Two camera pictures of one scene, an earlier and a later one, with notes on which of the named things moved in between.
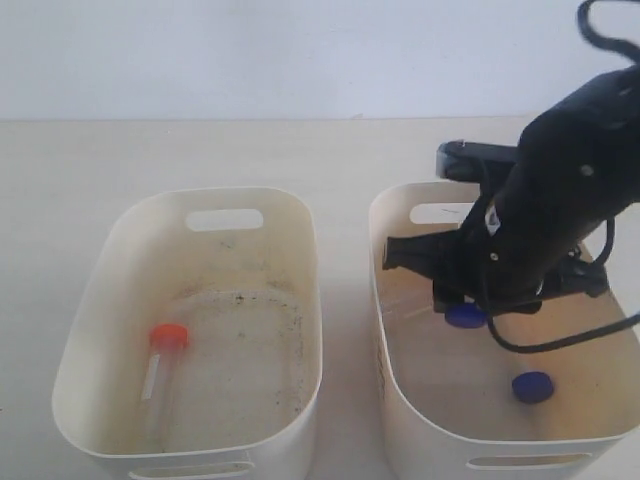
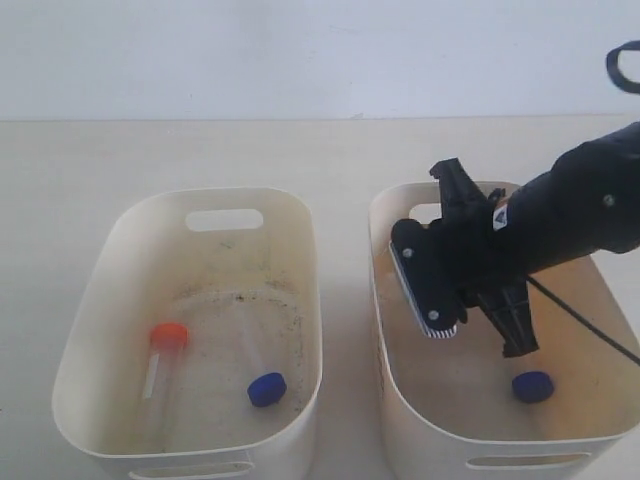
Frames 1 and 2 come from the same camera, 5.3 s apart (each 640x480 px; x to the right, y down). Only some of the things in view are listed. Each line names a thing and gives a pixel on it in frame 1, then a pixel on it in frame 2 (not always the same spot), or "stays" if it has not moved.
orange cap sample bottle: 162,374 stays
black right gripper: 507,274 → 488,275
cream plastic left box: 193,346 stays
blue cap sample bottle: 466,315 → 267,384
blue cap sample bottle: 532,386 stays
